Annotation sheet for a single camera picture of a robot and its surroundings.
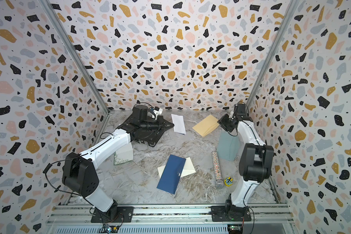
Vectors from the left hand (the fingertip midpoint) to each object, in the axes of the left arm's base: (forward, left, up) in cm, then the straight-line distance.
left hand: (175, 124), depth 77 cm
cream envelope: (-13, -7, -28) cm, 32 cm away
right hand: (+12, -27, -11) cm, 32 cm away
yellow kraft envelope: (+22, -23, -28) cm, 43 cm away
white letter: (+6, -2, -6) cm, 8 cm away
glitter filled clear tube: (-22, -24, -24) cm, 41 cm away
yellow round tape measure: (-21, -30, -26) cm, 45 cm away
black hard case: (-7, +13, +2) cm, 15 cm away
